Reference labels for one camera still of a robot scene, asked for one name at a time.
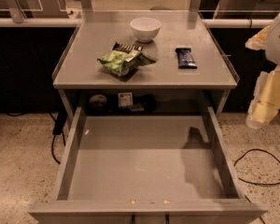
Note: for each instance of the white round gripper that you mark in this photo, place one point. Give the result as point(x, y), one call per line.
point(278, 44)

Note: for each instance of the green jalapeno chip bag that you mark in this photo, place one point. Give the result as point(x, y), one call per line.
point(121, 63)

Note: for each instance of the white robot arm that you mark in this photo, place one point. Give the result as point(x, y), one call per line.
point(272, 51)

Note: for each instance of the grey open top drawer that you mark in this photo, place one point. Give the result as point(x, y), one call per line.
point(146, 170)

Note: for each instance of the dark blue snack bar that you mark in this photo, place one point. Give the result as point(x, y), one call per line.
point(185, 58)

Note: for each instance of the white ceramic bowl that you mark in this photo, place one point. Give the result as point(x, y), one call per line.
point(145, 29)

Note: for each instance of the black striped snack bar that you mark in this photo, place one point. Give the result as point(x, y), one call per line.
point(126, 48)

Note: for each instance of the white label tag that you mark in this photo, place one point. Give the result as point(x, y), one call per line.
point(125, 99)

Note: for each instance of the grey cabinet table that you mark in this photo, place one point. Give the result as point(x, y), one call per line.
point(101, 30)

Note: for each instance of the white horizontal rail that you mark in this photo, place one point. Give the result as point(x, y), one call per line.
point(219, 23)

